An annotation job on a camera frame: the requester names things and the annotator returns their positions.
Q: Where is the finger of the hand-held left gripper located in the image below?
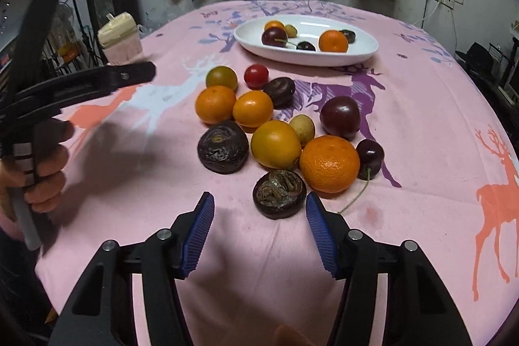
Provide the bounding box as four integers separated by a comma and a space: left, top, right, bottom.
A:
7, 0, 64, 96
7, 61, 157, 116

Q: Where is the pink deer printed tablecloth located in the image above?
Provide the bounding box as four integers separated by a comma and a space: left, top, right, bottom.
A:
34, 0, 519, 346

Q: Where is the red cherry tomato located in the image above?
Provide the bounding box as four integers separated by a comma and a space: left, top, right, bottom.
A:
244, 64, 270, 90

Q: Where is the dark red plum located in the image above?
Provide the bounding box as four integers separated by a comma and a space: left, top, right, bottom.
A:
261, 27, 289, 47
319, 95, 361, 140

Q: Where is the black hat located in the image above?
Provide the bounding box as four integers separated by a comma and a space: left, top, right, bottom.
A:
454, 42, 498, 82

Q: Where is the smooth yellow orange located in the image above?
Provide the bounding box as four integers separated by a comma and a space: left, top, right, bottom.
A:
250, 120, 303, 170

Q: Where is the medium orange tangerine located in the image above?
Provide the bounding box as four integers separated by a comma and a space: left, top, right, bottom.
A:
232, 90, 274, 128
318, 29, 349, 53
195, 85, 237, 125

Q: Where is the wrinkled dark cut passion fruit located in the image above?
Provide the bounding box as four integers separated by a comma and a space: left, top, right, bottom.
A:
252, 169, 307, 220

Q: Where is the green yellow tomato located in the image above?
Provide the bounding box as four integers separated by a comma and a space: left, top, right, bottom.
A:
205, 65, 238, 92

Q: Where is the white fan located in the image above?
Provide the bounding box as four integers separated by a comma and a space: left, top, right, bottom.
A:
52, 1, 73, 31

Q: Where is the person's left hand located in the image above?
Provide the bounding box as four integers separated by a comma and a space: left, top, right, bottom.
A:
0, 119, 76, 222

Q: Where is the pink container with cream lid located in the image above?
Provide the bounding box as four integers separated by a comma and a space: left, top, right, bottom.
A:
97, 11, 144, 65

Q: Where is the dark red cherry with stem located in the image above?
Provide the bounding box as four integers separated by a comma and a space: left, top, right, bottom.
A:
338, 138, 386, 214

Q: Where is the smooth dark purple passion fruit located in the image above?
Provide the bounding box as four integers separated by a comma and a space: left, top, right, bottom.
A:
263, 76, 296, 109

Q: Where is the white oval plate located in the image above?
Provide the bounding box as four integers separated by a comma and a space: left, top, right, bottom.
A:
234, 14, 379, 67

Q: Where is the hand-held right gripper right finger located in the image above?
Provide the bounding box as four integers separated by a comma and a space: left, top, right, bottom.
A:
305, 192, 473, 346

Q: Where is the person's left forearm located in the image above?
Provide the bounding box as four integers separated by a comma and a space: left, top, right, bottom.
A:
0, 214, 55, 346

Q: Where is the white power cable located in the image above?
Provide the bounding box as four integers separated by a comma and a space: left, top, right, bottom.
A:
411, 0, 442, 30

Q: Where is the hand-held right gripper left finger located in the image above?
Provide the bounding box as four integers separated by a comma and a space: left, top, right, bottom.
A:
49, 191, 215, 346

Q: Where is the large bumpy orange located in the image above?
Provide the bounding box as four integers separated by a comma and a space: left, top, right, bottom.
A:
299, 135, 361, 195

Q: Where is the large wrinkled dark passion fruit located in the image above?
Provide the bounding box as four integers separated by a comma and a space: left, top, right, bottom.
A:
197, 120, 250, 175

